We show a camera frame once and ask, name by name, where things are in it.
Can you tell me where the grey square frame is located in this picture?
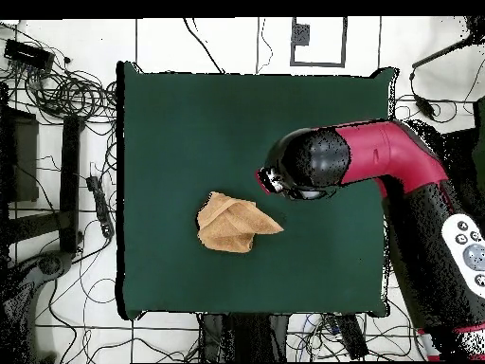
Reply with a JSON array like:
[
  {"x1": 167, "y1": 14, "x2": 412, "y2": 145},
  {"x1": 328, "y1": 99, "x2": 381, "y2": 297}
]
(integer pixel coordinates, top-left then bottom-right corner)
[{"x1": 290, "y1": 16, "x2": 349, "y2": 68}]

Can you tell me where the dark green tablecloth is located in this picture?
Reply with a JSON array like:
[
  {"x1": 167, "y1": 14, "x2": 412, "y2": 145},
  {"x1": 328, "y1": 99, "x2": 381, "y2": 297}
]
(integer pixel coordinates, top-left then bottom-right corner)
[{"x1": 115, "y1": 60, "x2": 399, "y2": 321}]

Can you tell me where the small grey square plate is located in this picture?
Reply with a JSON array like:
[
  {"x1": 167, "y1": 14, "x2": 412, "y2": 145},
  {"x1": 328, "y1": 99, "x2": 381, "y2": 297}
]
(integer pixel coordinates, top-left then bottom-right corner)
[{"x1": 291, "y1": 23, "x2": 311, "y2": 46}]

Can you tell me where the dark grey stand base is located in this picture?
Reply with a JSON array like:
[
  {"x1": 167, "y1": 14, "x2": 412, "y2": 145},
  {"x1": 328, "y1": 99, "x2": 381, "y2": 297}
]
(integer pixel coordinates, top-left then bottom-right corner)
[{"x1": 1, "y1": 249, "x2": 74, "y2": 363}]

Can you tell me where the black tripod leg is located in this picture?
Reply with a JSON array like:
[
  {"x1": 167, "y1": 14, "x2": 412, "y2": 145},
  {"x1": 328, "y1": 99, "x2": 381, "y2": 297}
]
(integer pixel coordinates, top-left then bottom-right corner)
[{"x1": 411, "y1": 15, "x2": 485, "y2": 70}]

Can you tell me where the black box device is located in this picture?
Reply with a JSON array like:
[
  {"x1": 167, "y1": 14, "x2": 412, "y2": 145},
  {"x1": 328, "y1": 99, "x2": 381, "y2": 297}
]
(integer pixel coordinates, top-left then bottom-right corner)
[{"x1": 3, "y1": 38, "x2": 56, "y2": 72}]

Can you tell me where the black upright bar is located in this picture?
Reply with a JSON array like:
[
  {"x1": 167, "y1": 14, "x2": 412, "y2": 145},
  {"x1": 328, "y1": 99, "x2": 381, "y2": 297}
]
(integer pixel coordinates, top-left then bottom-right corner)
[{"x1": 59, "y1": 115, "x2": 83, "y2": 254}]

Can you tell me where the black cable tangle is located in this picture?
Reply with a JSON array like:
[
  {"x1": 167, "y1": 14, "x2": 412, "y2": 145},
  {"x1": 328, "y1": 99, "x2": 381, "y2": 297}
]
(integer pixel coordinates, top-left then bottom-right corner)
[{"x1": 0, "y1": 22, "x2": 118, "y2": 126}]

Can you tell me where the black power strip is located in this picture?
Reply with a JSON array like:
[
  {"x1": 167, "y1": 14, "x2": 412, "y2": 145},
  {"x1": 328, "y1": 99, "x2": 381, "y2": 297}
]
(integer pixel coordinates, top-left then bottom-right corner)
[
  {"x1": 85, "y1": 174, "x2": 116, "y2": 239},
  {"x1": 332, "y1": 313, "x2": 369, "y2": 360}
]

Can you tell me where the black power adapter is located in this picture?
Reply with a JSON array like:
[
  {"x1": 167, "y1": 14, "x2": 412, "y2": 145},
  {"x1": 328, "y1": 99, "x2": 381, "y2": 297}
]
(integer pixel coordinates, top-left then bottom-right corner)
[{"x1": 413, "y1": 94, "x2": 438, "y2": 121}]

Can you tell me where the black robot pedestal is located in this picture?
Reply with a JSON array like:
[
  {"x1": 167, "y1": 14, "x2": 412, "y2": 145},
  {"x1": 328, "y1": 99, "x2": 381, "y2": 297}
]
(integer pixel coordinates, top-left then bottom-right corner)
[{"x1": 197, "y1": 312, "x2": 292, "y2": 363}]

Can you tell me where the black crossbar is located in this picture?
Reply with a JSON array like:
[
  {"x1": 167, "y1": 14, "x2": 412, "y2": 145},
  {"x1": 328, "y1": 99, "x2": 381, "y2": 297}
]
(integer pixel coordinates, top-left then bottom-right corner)
[{"x1": 0, "y1": 209, "x2": 63, "y2": 246}]

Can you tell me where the black flat panel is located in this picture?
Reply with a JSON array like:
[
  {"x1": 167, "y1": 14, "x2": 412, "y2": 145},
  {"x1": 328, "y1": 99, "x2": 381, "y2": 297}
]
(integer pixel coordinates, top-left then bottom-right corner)
[
  {"x1": 0, "y1": 107, "x2": 40, "y2": 204},
  {"x1": 442, "y1": 128, "x2": 479, "y2": 213}
]

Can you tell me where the tan terry towel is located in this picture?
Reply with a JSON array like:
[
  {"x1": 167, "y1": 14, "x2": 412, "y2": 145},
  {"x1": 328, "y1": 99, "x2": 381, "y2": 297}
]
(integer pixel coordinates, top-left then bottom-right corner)
[{"x1": 195, "y1": 191, "x2": 285, "y2": 254}]

